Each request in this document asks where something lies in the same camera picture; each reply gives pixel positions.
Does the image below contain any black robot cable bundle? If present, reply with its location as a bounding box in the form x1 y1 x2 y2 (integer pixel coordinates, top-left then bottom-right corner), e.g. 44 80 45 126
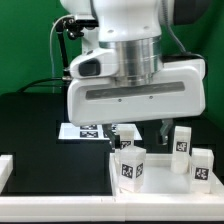
16 14 76 94

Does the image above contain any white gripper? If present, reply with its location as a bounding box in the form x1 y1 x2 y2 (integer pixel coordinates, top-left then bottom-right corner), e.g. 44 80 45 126
67 48 206 150

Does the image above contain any white U-shaped boundary fence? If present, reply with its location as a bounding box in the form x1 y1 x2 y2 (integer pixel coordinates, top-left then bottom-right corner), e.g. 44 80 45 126
0 154 224 223

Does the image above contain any black camera on mount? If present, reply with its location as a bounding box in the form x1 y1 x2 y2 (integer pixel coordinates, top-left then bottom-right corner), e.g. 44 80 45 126
63 14 99 40

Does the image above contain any white marker tag plate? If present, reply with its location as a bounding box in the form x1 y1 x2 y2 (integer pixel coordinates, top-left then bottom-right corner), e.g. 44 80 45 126
58 121 144 141

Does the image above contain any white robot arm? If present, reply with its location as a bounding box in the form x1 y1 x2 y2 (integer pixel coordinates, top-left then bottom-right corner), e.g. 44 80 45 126
60 0 211 148

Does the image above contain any white square table top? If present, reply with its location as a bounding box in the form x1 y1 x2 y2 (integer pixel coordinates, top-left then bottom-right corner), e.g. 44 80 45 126
109 152 224 197

